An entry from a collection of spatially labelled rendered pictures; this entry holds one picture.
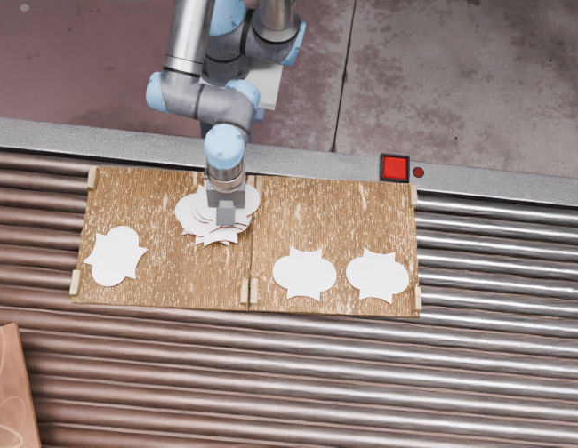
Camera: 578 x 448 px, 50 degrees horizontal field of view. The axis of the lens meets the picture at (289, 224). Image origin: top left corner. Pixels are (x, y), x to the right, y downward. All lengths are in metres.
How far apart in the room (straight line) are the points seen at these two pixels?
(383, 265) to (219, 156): 0.55
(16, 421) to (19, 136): 0.73
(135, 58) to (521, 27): 1.83
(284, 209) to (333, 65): 1.46
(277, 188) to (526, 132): 1.65
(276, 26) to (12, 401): 1.00
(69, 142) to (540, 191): 1.24
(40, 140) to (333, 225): 0.78
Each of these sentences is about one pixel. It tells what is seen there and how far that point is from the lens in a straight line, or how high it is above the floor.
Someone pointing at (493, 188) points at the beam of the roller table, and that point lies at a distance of 1.73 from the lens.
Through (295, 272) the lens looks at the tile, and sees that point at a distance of 1.49.
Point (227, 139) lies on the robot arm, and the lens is 1.19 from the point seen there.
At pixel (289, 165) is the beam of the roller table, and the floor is 0.92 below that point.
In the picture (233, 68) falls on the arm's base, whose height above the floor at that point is 0.96.
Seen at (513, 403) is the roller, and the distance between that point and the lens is 1.59.
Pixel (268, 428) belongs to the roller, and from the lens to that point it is 1.46.
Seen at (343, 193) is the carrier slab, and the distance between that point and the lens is 1.59.
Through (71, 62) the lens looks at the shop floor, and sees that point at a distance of 2.98.
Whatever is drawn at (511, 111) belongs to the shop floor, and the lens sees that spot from 3.02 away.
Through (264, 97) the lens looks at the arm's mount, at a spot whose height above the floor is 0.90.
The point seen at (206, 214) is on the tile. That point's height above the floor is 1.02.
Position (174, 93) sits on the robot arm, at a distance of 1.27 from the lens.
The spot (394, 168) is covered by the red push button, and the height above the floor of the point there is 0.93.
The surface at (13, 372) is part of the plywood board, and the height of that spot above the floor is 1.04.
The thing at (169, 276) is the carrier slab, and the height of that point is 0.94.
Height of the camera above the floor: 2.38
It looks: 69 degrees down
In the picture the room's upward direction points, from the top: 12 degrees clockwise
